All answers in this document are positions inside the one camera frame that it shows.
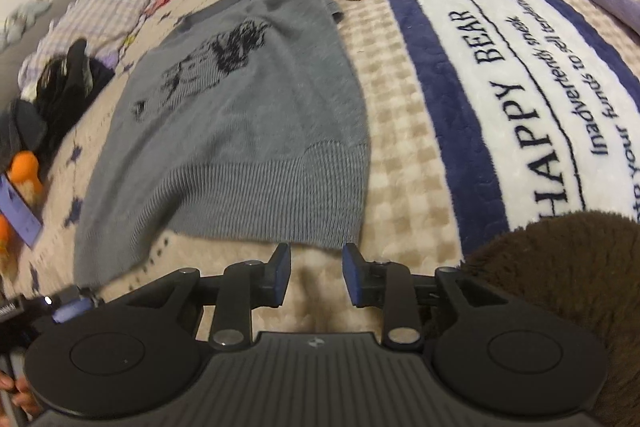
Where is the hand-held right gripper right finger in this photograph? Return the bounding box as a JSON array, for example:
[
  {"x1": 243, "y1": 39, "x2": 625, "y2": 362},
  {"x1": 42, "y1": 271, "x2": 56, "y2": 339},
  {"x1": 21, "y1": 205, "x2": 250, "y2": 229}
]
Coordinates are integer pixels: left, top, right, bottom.
[{"x1": 342, "y1": 243, "x2": 506, "y2": 351}]

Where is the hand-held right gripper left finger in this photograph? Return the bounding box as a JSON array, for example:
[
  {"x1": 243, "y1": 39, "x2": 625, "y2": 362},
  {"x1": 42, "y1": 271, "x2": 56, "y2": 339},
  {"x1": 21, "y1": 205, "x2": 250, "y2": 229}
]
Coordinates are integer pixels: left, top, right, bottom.
[{"x1": 122, "y1": 243, "x2": 292, "y2": 351}]

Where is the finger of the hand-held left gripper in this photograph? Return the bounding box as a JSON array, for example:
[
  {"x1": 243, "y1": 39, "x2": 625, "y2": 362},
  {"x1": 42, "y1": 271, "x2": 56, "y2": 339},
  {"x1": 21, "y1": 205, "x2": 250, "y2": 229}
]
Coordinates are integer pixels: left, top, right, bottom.
[{"x1": 52, "y1": 287, "x2": 104, "y2": 324}]

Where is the grey knit sweater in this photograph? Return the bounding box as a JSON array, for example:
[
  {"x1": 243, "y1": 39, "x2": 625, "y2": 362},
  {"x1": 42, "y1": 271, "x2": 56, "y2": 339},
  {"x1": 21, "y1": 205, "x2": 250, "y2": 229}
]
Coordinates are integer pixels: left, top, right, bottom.
[{"x1": 74, "y1": 0, "x2": 372, "y2": 288}]

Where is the person's left hand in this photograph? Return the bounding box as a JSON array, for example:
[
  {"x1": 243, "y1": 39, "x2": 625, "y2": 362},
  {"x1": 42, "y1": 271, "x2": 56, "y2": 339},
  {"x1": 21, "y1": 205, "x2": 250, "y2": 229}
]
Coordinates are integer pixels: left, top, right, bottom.
[{"x1": 0, "y1": 372, "x2": 41, "y2": 419}]

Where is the purple paper strip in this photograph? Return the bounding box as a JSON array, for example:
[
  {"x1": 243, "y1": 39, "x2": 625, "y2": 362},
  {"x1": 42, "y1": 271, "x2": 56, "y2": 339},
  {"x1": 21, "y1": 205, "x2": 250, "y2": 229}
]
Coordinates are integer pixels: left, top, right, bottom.
[{"x1": 0, "y1": 174, "x2": 42, "y2": 251}]

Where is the orange plush toy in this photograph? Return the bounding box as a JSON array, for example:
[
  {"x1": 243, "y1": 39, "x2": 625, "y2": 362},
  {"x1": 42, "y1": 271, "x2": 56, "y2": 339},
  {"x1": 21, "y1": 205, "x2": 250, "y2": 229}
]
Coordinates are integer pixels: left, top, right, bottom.
[{"x1": 0, "y1": 151, "x2": 45, "y2": 256}]

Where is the printed bear blanket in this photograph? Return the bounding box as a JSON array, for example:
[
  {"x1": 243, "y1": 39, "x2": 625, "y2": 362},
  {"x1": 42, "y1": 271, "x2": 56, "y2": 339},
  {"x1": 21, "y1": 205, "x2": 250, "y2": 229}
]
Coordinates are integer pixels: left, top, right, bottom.
[{"x1": 0, "y1": 0, "x2": 640, "y2": 338}]

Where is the dark grey garment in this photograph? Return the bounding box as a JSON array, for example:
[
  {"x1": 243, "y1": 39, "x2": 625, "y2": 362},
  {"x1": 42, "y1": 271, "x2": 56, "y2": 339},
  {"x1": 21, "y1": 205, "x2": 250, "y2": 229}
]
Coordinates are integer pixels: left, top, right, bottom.
[{"x1": 0, "y1": 99, "x2": 49, "y2": 168}]

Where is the black folded garment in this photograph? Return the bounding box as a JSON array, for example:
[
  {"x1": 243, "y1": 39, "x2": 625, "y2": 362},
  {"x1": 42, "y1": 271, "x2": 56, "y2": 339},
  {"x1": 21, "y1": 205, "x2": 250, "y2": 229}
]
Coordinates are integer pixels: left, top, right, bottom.
[{"x1": 35, "y1": 39, "x2": 117, "y2": 144}]

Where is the pale grey plush toy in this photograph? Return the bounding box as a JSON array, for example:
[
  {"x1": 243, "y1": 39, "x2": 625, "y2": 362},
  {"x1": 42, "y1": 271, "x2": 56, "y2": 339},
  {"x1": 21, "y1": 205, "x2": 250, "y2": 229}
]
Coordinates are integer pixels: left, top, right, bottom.
[{"x1": 0, "y1": 0, "x2": 53, "y2": 48}]

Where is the checked purple pillow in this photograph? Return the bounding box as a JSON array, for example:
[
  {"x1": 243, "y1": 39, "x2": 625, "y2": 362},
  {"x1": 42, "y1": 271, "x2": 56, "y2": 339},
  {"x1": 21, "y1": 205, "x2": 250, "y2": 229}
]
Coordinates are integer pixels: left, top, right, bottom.
[{"x1": 20, "y1": 0, "x2": 168, "y2": 82}]

